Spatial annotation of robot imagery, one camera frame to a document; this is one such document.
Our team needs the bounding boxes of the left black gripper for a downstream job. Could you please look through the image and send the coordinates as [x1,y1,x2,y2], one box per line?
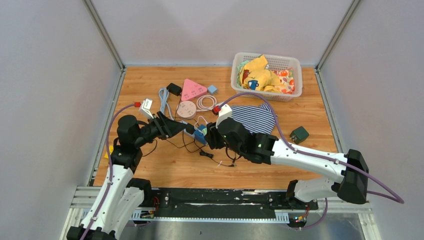
[134,111,187,148]

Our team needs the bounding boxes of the light blue power strip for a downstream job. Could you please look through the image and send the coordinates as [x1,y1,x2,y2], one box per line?
[183,126,196,140]

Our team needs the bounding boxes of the blue cube charger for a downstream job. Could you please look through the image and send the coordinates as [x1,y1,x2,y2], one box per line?
[194,124,208,145]

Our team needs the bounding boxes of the black adapter with cable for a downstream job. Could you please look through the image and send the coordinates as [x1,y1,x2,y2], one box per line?
[142,130,241,168]

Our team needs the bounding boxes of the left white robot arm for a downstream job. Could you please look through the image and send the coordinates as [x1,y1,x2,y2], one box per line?
[66,111,194,240]

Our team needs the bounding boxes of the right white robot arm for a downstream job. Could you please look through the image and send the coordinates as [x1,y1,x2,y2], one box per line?
[205,117,369,209]

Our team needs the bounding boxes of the pink round power strip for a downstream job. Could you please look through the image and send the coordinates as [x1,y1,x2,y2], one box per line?
[176,101,197,120]

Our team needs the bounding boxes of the blue striped shirt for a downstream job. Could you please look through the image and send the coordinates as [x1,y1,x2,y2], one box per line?
[231,103,276,134]

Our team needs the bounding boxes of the black adapter at back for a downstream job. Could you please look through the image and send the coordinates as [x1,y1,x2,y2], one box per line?
[166,83,183,96]

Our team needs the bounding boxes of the pink triangular power strip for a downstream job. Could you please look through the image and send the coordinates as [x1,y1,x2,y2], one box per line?
[181,78,208,102]

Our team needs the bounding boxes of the light blue small charger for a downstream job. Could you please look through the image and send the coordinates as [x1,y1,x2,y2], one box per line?
[207,85,218,95]

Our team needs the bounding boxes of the yellow clothes in basket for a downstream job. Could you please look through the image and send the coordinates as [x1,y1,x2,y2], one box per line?
[236,55,296,95]

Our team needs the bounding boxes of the dark green cube charger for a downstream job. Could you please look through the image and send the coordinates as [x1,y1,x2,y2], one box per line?
[289,126,310,145]

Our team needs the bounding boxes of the white plastic basket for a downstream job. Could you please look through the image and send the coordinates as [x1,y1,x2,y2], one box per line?
[230,52,303,102]

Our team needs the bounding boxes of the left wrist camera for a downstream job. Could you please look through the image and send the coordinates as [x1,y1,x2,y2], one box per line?
[138,98,154,120]

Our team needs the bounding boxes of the white usb cable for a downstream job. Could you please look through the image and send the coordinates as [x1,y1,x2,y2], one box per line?
[193,115,210,130]

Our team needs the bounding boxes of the pink coiled cable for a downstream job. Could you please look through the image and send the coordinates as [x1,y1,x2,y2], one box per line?
[196,94,218,113]

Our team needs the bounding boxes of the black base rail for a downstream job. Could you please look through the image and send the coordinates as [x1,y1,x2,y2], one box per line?
[130,187,319,224]

